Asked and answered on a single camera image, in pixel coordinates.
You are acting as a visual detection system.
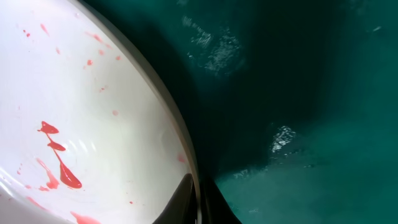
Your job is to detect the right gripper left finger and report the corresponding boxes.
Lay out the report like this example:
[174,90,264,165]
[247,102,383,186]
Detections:
[153,174,197,224]

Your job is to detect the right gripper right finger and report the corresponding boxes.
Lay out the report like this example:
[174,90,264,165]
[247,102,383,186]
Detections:
[200,177,241,224]

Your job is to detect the white plate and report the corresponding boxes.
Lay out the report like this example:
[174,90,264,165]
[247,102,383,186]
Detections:
[1,1,199,223]

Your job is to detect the teal plastic tray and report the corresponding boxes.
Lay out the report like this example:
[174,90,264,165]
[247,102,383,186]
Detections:
[89,0,397,223]

